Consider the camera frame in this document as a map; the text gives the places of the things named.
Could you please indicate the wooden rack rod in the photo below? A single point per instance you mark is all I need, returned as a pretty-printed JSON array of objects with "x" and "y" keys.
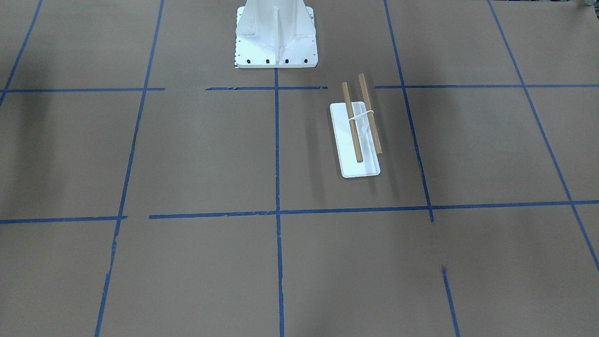
[
  {"x": 370, "y": 113},
  {"x": 352, "y": 122}
]

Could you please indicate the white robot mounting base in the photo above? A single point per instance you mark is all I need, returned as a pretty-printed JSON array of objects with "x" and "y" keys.
[{"x": 275, "y": 34}]

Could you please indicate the white rack base plate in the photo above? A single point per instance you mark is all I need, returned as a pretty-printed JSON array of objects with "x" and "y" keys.
[{"x": 350, "y": 167}]

